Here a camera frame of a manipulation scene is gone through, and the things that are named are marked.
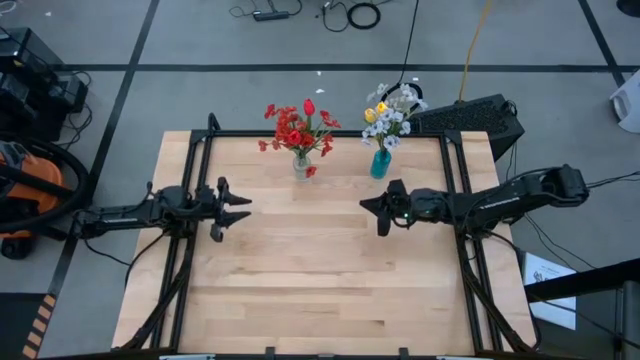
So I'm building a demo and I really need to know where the large black cable coil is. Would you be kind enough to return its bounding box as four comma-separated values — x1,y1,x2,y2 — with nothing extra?
378,82,424,119

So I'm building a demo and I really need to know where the clear glass vase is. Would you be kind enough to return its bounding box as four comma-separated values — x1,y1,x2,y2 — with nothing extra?
292,153,312,182

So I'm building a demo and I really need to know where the black left arm base cable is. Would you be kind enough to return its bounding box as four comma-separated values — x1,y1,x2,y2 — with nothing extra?
82,230,169,289

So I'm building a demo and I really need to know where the black aluminium table frame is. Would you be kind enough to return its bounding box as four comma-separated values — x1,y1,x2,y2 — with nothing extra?
119,112,539,354

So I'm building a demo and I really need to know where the small black cable coil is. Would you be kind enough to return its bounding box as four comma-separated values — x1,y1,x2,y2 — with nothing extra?
346,1,382,30

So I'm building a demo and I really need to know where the yellow cable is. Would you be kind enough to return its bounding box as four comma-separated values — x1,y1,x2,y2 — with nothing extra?
457,0,495,104

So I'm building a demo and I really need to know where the black hanging cable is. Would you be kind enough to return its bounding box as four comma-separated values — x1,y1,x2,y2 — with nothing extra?
397,0,421,85

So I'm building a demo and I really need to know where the black computer tower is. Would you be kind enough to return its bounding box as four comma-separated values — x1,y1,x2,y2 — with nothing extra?
394,93,526,162

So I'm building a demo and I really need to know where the black power strip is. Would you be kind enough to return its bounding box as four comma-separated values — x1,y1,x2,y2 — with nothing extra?
252,9,291,23

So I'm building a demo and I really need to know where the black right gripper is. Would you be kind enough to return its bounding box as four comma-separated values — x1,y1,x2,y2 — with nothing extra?
359,178,454,237

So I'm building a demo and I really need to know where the white plastic appliance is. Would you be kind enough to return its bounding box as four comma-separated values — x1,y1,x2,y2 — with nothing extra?
608,69,640,135

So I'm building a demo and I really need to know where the black power supply box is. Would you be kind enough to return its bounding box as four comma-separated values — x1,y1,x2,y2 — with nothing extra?
49,73,89,114

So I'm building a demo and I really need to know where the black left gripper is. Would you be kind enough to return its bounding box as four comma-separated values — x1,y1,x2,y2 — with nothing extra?
194,176,253,244

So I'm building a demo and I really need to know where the black metal beam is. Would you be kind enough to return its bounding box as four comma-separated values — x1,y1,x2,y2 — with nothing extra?
524,257,640,304

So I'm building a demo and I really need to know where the orange vacuum cleaner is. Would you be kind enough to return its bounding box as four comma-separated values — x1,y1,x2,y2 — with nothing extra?
0,139,69,259
0,132,94,236

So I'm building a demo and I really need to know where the white paper sheet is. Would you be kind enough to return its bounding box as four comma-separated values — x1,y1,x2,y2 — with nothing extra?
522,252,577,331

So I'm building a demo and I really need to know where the red blossom branch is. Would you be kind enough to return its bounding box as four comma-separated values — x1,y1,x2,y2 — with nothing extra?
257,102,344,179

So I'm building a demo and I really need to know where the black equipment case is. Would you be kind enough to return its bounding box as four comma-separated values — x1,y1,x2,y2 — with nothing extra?
0,27,66,141

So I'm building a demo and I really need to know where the teal glass vase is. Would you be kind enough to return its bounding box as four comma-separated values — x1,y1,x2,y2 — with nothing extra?
369,148,393,180

